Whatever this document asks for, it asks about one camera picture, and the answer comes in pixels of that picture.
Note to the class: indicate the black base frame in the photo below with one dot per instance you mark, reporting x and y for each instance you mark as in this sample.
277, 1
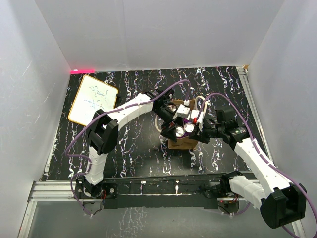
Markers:
200, 190

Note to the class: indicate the yellow framed whiteboard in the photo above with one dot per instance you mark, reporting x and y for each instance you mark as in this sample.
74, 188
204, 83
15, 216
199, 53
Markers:
91, 96

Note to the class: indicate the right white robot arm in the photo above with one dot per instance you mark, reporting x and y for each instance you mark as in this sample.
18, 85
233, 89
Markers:
279, 200

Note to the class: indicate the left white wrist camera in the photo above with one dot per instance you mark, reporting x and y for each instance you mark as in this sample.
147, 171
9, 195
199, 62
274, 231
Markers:
182, 108

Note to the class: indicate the purple Fanta can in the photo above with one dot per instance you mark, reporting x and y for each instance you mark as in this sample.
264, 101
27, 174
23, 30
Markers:
189, 128
179, 131

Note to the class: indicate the brown canvas tote bag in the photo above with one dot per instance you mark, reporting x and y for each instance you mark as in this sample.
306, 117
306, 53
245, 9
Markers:
184, 142

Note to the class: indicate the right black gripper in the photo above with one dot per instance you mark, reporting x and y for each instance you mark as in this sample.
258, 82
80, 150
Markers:
199, 134

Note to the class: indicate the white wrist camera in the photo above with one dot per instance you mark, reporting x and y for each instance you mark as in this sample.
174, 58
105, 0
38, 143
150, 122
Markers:
182, 108
197, 116

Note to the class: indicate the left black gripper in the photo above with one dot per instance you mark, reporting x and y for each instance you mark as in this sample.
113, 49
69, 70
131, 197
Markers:
170, 133

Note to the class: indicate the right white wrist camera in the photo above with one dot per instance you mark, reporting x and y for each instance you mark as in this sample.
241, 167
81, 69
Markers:
197, 116

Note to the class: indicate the pink tape strip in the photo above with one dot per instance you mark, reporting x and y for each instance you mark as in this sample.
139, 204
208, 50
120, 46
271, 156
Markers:
83, 71

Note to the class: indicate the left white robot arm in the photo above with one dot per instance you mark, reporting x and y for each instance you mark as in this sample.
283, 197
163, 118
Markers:
102, 135

